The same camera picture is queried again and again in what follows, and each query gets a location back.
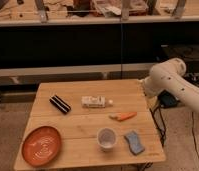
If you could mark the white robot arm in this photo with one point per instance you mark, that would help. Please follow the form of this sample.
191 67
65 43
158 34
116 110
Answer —
168 76

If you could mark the orange ceramic bowl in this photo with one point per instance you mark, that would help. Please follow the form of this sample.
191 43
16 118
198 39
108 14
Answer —
41 146

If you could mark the orange toy carrot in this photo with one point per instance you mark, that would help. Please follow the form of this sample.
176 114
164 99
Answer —
122 116

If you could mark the black rectangular box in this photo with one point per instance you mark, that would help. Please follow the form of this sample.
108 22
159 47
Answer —
60 104

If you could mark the blue grey sponge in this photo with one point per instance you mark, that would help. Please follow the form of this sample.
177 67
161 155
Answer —
134 142

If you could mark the metal shelf rack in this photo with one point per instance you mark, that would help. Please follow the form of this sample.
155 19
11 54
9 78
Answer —
73 47

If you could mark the black box on shelf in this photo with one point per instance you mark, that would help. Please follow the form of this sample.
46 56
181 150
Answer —
188 53

